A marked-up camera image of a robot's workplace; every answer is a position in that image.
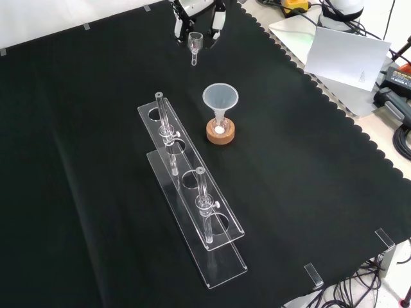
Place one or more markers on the white paper sheet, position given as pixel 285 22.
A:
pixel 346 57

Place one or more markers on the clear acrylic funnel stand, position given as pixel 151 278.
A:
pixel 192 179

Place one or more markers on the clear acrylic cloth clip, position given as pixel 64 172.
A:
pixel 385 238
pixel 314 274

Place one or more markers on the clear glass weighing funnel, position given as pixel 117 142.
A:
pixel 195 41

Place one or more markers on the black cloth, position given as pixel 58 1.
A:
pixel 96 160

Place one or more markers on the black and grey hand tool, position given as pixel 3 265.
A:
pixel 390 101

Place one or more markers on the translucent plastic funnel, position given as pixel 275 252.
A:
pixel 220 96

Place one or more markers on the yellow stop button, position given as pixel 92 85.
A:
pixel 293 5

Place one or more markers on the small round-bottom glass flask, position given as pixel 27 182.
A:
pixel 220 125

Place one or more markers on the pale silver board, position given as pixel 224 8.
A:
pixel 289 30

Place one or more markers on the black power adapter orange label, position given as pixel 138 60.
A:
pixel 399 76

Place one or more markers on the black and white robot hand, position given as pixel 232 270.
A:
pixel 196 5

